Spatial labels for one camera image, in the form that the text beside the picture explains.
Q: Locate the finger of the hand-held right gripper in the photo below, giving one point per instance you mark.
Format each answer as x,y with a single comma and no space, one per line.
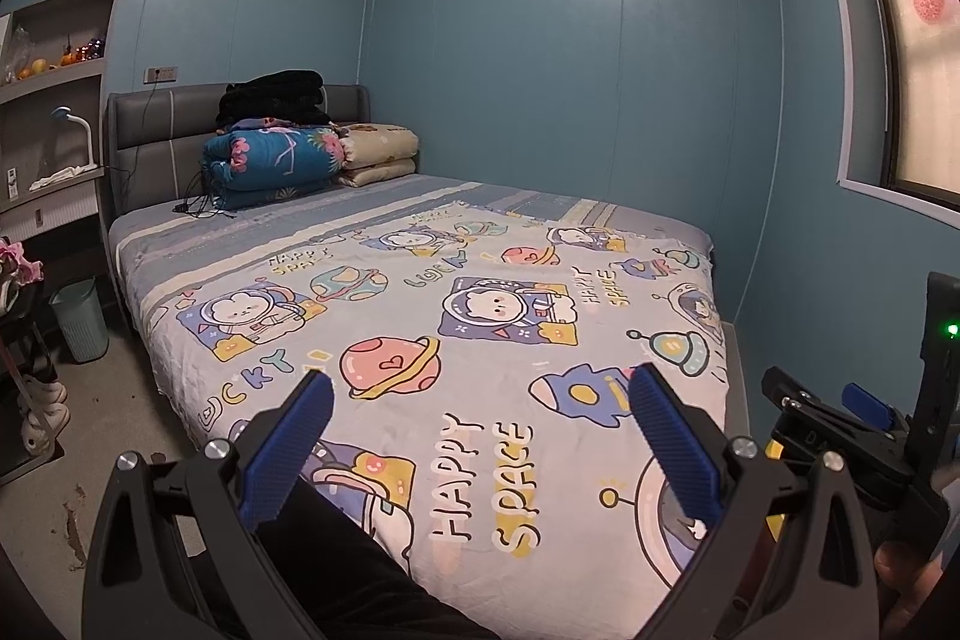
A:
866,406
795,396

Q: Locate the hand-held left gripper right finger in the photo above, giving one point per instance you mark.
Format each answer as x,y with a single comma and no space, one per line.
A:
675,445

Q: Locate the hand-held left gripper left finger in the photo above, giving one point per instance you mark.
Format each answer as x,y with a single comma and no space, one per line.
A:
289,441

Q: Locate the yellow-rimmed black bin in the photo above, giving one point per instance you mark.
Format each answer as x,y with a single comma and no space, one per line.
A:
776,524

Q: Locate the person's right hand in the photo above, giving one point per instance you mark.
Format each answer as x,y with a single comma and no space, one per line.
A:
907,576

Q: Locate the person's black-trousered leg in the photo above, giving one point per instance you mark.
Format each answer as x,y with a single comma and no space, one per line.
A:
352,580

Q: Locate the teal waste basket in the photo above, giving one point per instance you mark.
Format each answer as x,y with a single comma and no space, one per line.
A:
81,325

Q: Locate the white shoes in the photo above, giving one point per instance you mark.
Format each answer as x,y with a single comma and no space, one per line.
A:
46,419

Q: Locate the bed with cartoon printed sheet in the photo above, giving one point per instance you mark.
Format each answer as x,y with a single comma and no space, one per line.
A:
450,250

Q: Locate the blue floral folded quilt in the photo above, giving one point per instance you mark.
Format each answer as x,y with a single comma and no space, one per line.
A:
270,168

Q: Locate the black rack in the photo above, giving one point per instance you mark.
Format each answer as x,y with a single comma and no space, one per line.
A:
26,340

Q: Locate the beige folded quilt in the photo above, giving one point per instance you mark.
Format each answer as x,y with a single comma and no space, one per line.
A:
379,149

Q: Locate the pink cloth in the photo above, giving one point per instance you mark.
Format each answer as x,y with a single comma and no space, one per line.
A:
19,261

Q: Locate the bedside desk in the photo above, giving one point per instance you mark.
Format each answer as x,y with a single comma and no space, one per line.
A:
52,212

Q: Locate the black folded clothes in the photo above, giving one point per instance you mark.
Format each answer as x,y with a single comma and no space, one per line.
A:
274,100

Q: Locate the grey padded headboard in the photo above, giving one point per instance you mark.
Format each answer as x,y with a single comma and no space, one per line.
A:
150,123

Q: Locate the white cloth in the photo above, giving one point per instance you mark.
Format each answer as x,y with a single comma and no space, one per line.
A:
56,179

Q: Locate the white desk lamp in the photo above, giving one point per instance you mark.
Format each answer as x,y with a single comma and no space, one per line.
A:
88,141

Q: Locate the shiny ornaments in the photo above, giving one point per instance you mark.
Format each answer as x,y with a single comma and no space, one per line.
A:
88,49

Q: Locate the oranges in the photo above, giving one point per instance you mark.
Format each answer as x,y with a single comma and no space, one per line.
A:
37,66

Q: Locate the window with white frame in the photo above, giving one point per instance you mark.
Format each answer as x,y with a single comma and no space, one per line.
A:
922,108

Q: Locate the wall socket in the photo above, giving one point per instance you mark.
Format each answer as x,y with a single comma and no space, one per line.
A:
160,75

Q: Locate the wall niche shelf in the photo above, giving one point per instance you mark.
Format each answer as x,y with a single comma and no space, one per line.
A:
67,21

